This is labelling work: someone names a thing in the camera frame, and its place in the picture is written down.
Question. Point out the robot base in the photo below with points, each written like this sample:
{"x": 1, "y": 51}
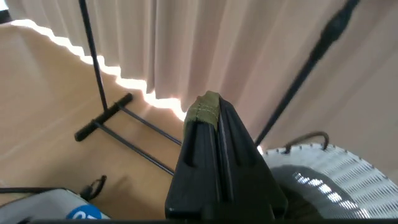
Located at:
{"x": 43, "y": 205}

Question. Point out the black clothes rack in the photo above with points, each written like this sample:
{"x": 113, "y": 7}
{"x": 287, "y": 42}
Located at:
{"x": 102, "y": 116}

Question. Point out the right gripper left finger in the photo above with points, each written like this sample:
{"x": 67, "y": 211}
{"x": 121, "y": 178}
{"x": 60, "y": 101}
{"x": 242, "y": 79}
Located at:
{"x": 199, "y": 174}

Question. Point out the green sleeveless shirt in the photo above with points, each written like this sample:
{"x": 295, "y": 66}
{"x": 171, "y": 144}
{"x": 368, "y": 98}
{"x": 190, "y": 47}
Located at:
{"x": 203, "y": 109}

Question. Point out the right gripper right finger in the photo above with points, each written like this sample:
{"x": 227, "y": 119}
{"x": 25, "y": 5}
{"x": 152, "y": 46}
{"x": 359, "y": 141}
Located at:
{"x": 245, "y": 180}

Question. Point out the white laundry basket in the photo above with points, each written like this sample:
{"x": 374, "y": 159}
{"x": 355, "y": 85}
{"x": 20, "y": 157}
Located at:
{"x": 351, "y": 174}

